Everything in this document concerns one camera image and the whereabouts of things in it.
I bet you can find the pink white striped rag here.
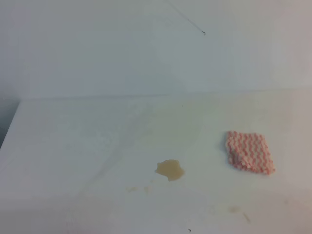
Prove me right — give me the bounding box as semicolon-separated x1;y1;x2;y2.
225;131;275;175

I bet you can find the brown coffee stain puddle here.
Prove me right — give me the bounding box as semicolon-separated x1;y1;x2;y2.
155;159;185;181

